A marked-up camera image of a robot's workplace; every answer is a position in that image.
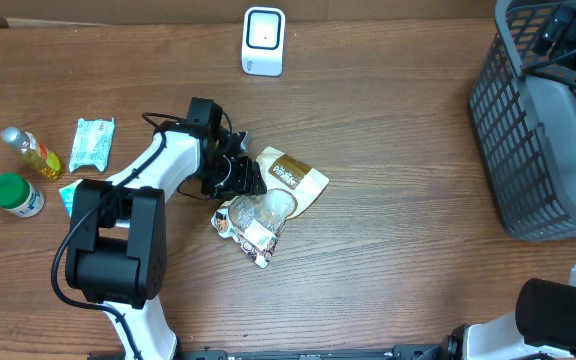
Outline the yellow liquid bottle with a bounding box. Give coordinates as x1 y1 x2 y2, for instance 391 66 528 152
1 127 65 181

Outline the brown beige snack pouch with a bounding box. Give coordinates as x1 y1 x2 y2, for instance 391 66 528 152
211 147 329 269

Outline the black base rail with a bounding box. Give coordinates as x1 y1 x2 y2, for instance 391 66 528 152
87 342 449 360

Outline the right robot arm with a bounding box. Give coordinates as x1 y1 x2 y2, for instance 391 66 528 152
425 0 576 359

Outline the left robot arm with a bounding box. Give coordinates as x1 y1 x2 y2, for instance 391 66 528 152
51 97 267 359

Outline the green lid white jar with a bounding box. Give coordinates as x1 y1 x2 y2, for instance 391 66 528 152
0 173 45 218

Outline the small white teal box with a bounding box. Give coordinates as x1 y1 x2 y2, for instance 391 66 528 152
59 179 82 217

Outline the teal snack package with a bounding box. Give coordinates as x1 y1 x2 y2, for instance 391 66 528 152
68 118 115 172

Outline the white barcode scanner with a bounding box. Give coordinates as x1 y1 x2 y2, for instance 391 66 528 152
241 6 286 77

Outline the grey plastic basket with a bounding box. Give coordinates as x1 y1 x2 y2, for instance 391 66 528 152
467 1 576 242

